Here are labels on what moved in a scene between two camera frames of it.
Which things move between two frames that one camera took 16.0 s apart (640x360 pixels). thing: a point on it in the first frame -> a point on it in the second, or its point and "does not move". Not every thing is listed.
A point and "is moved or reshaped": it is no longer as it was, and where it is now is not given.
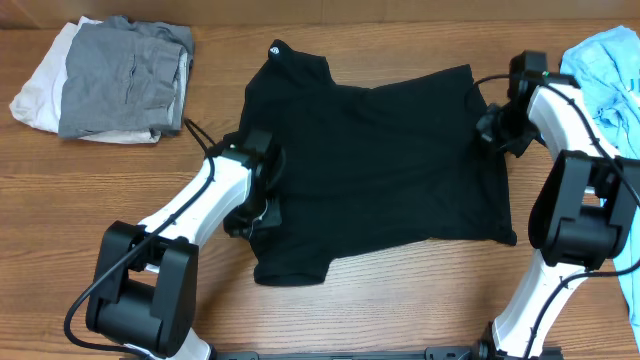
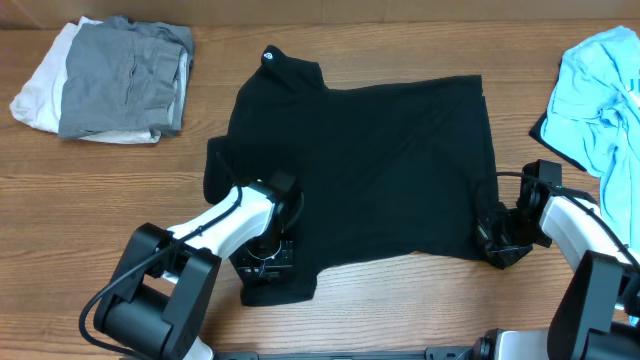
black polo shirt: x=411 y=159 is moved or reshaped
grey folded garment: x=119 y=75 does not move
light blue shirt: x=606 y=63 does not move
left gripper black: x=235 y=228 -> x=247 y=266
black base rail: x=483 y=352 does not move
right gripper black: x=519 y=147 -> x=484 y=227
